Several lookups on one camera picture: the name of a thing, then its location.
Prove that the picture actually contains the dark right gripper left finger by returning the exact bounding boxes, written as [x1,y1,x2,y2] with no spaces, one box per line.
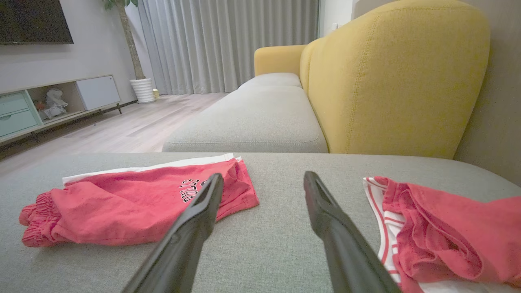
[122,173,225,293]

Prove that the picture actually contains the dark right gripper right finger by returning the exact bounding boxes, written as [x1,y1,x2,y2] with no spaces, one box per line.
[304,171,401,293]

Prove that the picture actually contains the red shorts with white trim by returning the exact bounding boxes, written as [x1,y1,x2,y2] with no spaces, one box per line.
[18,153,260,248]

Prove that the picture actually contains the red basketball jersey white trim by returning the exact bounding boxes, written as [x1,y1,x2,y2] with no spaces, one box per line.
[363,176,521,293]

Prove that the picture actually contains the large grey ottoman cushion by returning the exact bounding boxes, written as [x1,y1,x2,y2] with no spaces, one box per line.
[0,152,521,293]

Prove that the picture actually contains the grey sofa seat cushion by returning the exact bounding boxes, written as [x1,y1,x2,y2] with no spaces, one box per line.
[238,72,304,91]
[162,85,329,154]

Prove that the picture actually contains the white ribbed plant pot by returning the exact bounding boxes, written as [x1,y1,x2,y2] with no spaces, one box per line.
[129,78,156,104]

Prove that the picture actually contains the white cabinet door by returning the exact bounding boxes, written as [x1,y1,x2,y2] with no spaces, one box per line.
[75,75,122,111]

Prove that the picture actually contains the yellow sofa back cushion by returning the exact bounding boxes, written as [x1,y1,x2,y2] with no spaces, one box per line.
[307,0,492,160]
[299,37,326,88]

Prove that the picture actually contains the white toy doll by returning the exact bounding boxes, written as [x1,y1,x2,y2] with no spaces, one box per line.
[39,88,68,120]

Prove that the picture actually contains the teal cabinet drawer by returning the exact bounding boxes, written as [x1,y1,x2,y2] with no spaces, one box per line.
[0,109,41,139]
[0,92,30,116]

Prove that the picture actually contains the indoor tree plant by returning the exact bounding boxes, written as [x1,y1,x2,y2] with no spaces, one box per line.
[102,0,146,81]

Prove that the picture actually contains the grey pleated curtain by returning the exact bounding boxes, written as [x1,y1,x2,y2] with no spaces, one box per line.
[136,0,321,96]

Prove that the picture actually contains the yellow sofa armrest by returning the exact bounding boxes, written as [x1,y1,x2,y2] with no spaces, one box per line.
[254,44,309,78]

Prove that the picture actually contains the low wooden tv cabinet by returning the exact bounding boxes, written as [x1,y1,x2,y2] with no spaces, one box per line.
[0,74,123,148]

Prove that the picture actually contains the black wall television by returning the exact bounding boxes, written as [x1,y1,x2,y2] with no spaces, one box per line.
[0,0,74,45]

